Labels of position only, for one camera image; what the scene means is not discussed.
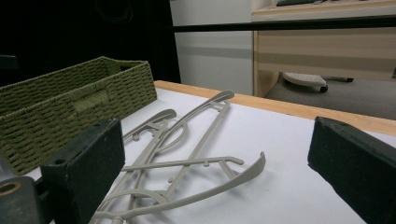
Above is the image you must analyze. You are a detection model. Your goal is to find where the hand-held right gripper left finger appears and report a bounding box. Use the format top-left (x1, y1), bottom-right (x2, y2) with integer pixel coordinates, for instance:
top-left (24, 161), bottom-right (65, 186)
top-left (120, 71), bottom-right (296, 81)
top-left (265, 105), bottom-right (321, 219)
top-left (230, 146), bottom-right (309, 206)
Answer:
top-left (40, 118), bottom-right (126, 224)

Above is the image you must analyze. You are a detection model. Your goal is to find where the white cabinet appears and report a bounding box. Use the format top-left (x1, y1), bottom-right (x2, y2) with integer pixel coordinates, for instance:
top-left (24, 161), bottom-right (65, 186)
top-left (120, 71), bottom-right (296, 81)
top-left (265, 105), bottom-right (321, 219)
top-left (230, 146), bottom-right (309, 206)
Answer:
top-left (169, 0), bottom-right (255, 96)

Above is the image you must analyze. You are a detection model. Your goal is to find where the dark curtain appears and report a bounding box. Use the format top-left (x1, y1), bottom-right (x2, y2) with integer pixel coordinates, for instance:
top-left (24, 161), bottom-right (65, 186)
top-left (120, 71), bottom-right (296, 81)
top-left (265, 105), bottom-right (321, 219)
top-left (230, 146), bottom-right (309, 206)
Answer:
top-left (0, 0), bottom-right (181, 88)

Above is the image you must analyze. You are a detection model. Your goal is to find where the white table mat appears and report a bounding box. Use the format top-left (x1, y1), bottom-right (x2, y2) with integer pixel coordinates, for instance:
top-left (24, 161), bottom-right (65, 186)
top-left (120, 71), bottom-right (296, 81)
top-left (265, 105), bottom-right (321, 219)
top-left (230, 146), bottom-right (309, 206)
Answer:
top-left (0, 88), bottom-right (396, 224)

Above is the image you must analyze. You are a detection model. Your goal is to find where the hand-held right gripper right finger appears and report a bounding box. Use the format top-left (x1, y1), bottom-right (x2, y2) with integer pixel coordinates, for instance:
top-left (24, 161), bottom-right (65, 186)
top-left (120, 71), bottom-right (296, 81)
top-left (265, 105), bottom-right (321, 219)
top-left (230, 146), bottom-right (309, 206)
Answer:
top-left (307, 116), bottom-right (396, 224)

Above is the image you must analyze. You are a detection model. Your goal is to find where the office chair base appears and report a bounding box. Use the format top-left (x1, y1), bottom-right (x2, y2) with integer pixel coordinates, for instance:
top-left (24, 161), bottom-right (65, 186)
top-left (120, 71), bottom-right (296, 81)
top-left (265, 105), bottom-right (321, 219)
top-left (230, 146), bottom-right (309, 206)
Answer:
top-left (281, 72), bottom-right (355, 93)

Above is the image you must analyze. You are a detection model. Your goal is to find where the grey plastic clothes hanger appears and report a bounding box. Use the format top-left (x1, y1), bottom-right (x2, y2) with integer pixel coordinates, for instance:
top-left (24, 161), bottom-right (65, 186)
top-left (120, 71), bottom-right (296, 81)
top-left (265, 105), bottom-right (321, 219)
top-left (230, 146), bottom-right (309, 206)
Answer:
top-left (90, 108), bottom-right (267, 224)
top-left (92, 90), bottom-right (236, 218)

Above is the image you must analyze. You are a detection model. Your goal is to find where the green woven basket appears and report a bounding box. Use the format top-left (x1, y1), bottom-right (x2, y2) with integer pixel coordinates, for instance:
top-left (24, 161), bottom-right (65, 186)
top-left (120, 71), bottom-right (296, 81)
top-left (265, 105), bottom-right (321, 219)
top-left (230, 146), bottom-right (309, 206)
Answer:
top-left (0, 55), bottom-right (158, 176)

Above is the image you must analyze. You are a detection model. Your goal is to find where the black horizontal frame bar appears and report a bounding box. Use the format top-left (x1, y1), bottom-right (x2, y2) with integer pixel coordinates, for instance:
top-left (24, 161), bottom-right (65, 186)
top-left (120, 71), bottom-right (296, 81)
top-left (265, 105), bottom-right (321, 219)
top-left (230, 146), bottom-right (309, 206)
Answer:
top-left (172, 14), bottom-right (396, 33)

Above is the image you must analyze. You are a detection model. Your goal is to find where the black keyboard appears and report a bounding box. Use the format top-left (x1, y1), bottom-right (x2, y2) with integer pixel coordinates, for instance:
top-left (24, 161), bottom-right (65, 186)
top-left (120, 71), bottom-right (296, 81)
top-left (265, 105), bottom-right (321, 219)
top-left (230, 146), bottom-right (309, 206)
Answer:
top-left (276, 0), bottom-right (328, 7)

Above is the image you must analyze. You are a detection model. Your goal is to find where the light wooden desk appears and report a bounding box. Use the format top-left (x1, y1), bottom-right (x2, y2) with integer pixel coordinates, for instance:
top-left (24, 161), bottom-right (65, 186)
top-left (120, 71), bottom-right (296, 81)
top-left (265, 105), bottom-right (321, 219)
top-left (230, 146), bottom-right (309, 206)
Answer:
top-left (251, 0), bottom-right (396, 98)

